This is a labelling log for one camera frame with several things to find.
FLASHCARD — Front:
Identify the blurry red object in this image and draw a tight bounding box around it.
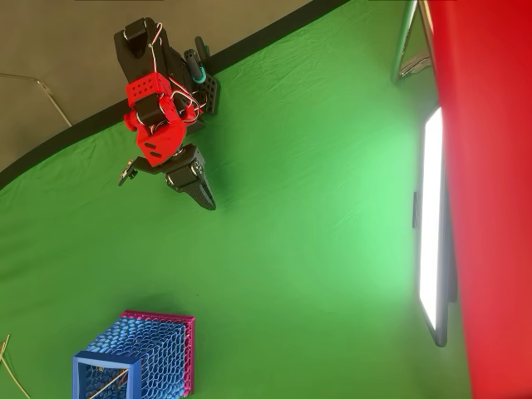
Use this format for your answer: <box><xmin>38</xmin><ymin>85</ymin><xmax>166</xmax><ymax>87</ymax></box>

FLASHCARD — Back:
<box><xmin>423</xmin><ymin>0</ymin><xmax>532</xmax><ymax>399</ymax></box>

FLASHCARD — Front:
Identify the chrome tube frame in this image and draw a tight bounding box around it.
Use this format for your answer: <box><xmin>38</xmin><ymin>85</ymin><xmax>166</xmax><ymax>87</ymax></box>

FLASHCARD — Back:
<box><xmin>390</xmin><ymin>0</ymin><xmax>436</xmax><ymax>82</ymax></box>

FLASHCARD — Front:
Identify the thin grey cable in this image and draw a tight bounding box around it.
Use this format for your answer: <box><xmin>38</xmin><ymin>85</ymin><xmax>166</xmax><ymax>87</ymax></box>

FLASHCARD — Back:
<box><xmin>0</xmin><ymin>72</ymin><xmax>73</xmax><ymax>127</ymax></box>

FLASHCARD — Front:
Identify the blue and pink lattice basket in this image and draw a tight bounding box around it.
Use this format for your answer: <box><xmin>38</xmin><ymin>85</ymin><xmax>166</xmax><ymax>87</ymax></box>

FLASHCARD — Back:
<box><xmin>71</xmin><ymin>308</ymin><xmax>196</xmax><ymax>399</ymax></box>

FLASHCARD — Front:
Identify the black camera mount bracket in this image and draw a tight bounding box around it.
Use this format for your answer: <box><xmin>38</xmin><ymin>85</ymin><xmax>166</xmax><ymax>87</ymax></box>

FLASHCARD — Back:
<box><xmin>116</xmin><ymin>157</ymin><xmax>166</xmax><ymax>187</ymax></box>

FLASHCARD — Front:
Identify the black clamp with teal ring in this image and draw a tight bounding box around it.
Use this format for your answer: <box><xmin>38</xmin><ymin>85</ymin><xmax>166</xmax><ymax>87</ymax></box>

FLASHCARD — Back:
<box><xmin>183</xmin><ymin>36</ymin><xmax>209</xmax><ymax>85</ymax></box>

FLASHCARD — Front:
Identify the green cloth with black edge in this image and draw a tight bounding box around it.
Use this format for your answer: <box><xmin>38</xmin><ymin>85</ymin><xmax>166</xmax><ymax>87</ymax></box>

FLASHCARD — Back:
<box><xmin>0</xmin><ymin>0</ymin><xmax>473</xmax><ymax>399</ymax></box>

